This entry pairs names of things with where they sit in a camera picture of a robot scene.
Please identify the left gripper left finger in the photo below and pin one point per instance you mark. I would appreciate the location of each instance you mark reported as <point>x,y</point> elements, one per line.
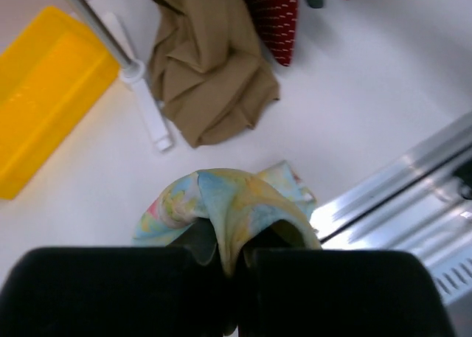
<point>114,291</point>

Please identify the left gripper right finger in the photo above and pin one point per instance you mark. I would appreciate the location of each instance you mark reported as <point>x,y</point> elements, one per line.
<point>288,292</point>

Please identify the floral pastel skirt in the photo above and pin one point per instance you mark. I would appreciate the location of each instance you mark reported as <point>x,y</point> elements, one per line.
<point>239,205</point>

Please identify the tan skirt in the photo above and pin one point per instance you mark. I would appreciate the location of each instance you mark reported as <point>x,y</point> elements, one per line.
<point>208,69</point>

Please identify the left red polka-dot skirt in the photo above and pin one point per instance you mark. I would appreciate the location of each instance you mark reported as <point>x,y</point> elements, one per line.
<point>275,22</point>

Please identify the yellow plastic tray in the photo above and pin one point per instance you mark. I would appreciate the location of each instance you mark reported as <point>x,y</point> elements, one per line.
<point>51,75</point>

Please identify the white metal clothes rack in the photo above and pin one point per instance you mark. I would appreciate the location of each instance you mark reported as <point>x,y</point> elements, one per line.
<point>133,71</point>

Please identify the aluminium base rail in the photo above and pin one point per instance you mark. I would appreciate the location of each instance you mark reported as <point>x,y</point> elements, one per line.
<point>420,203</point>

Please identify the white slotted cable duct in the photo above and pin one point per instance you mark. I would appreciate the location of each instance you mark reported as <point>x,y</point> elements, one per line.
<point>453,279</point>

